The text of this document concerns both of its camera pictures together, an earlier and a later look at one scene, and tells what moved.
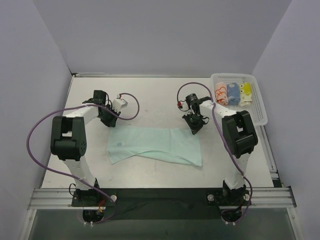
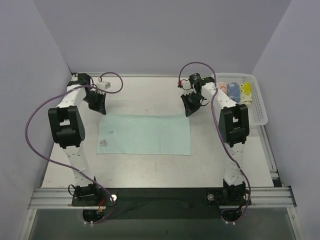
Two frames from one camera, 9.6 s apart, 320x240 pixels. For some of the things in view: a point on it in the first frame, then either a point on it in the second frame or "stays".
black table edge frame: [161, 203] stays
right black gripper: [193, 122] -> [191, 103]
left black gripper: [108, 117] -> [94, 100]
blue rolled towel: [233, 93] stays
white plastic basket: [256, 108] stays
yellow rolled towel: [245, 94] stays
